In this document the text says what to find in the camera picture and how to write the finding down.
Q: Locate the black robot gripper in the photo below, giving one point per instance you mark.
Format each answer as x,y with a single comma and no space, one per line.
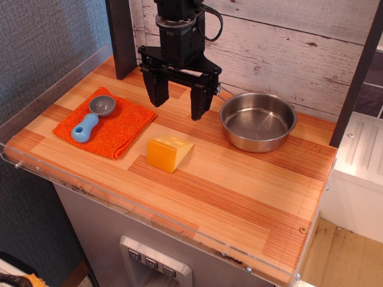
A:
180,58

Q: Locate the yellow cheese wedge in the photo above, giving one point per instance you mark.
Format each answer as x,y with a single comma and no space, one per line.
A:
167,152

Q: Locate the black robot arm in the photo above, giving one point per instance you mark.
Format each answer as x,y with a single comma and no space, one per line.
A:
183,7

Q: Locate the stainless steel pot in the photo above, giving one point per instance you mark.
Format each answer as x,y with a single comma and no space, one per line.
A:
257,122

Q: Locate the orange knitted cloth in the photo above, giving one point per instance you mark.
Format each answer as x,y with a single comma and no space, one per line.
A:
113,134

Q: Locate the blue grey measuring scoop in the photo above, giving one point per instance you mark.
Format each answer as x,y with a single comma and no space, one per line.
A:
99,107

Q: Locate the grey toy fridge cabinet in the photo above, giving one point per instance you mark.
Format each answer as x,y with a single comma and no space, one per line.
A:
100,228

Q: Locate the silver dispenser button panel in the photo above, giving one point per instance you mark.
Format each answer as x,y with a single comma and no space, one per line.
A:
152,263

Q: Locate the orange black object corner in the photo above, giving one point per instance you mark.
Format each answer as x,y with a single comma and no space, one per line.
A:
28,280

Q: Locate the dark left vertical post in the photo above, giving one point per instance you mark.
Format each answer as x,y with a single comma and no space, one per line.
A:
122,39

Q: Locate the dark vertical post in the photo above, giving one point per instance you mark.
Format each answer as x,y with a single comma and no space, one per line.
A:
364,62
122,39

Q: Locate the clear acrylic guard rail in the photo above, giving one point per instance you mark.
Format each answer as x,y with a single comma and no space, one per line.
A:
254,211

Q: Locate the dark right vertical post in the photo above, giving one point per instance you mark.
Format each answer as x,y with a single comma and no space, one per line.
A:
364,62

